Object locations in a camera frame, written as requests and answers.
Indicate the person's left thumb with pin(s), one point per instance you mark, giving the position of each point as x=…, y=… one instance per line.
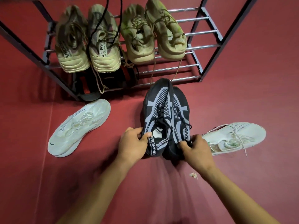
x=146, y=136

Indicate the black and grey mesh sneaker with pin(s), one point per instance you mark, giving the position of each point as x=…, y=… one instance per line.
x=156, y=102
x=181, y=118

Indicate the black metal shoe rack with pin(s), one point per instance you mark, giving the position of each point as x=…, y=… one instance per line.
x=211, y=32

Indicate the beige sneaker with green tint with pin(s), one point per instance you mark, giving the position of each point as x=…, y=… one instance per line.
x=140, y=51
x=170, y=44

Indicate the person's right thumb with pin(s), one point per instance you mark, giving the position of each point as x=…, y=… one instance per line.
x=184, y=144

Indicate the person's left forearm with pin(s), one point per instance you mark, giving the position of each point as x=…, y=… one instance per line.
x=100, y=191

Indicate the black and red sandal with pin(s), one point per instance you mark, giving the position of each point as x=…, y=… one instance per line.
x=127, y=76
x=87, y=86

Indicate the white sneaker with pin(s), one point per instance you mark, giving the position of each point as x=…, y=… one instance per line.
x=243, y=135
x=77, y=128

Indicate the person's right forearm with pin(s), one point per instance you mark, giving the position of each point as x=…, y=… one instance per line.
x=233, y=195

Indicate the small paper scrap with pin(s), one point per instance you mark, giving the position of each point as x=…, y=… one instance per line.
x=193, y=175

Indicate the person's left hand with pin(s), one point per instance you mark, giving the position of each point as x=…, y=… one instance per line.
x=132, y=145

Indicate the person's right hand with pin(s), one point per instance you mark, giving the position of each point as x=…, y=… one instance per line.
x=198, y=156

